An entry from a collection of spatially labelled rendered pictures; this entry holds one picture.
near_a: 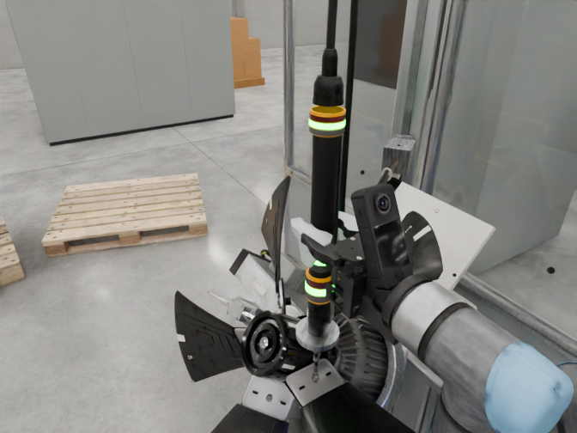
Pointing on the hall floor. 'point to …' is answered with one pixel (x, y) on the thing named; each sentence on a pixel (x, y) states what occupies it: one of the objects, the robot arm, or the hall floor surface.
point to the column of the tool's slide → (417, 75)
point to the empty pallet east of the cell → (126, 213)
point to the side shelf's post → (427, 411)
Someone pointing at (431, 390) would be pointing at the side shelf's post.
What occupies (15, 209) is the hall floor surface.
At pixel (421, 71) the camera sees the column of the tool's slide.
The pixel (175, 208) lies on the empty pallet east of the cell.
